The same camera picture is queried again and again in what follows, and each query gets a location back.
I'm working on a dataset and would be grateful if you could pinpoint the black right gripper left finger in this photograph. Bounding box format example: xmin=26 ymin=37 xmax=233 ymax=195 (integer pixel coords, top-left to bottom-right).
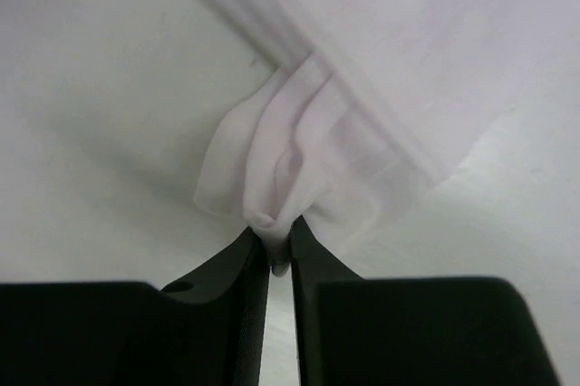
xmin=1 ymin=230 xmax=269 ymax=385

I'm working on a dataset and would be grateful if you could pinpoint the white tank top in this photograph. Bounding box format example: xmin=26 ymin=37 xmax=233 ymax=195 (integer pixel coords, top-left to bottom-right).
xmin=194 ymin=0 xmax=579 ymax=275

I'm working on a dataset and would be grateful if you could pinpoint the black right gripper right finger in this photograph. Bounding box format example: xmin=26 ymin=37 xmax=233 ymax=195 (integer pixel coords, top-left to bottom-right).
xmin=289 ymin=219 xmax=559 ymax=385

